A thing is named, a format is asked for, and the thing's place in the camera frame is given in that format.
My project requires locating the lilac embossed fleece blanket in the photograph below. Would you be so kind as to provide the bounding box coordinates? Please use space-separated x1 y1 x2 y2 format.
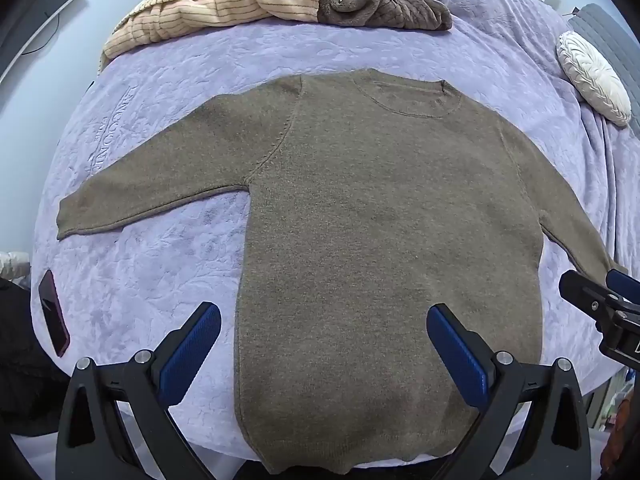
30 0 640 471

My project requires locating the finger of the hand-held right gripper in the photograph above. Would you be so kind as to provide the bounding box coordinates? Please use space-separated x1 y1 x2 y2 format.
605 269 640 306
558 270 623 317

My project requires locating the white round pleated pillow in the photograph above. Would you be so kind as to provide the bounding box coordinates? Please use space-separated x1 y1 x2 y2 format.
556 31 633 127

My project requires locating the olive brown knit sweater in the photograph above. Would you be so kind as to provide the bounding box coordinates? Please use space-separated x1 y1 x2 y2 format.
56 68 626 476

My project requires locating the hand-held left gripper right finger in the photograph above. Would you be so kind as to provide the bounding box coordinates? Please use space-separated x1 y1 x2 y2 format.
426 303 593 480

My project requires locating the dark cloth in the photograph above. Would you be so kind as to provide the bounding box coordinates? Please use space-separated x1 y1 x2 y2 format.
0 277 71 438

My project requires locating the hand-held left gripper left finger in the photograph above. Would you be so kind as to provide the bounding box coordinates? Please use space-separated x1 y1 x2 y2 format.
55 301 222 480

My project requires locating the grey quilted cushion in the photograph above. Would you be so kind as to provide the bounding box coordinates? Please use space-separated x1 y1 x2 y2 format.
570 3 640 138

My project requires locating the black curved monitor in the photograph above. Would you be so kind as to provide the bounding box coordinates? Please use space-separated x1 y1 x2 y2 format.
0 0 90 78

